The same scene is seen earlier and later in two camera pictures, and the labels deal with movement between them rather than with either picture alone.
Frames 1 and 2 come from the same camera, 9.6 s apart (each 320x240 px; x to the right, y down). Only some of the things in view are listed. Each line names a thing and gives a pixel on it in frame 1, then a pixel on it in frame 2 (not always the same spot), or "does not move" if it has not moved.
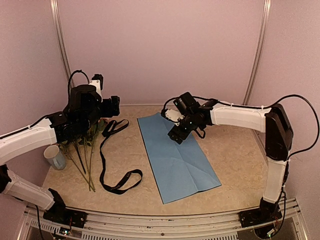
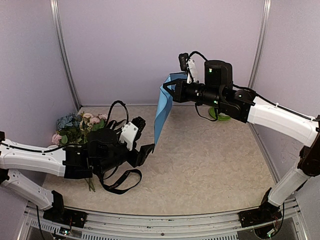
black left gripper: [109, 112] -> [145, 151]
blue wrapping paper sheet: [180, 169] -> [165, 103]
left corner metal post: [54, 5] does not move
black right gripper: [183, 134] -> [179, 94]
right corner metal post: [266, 7] does not move
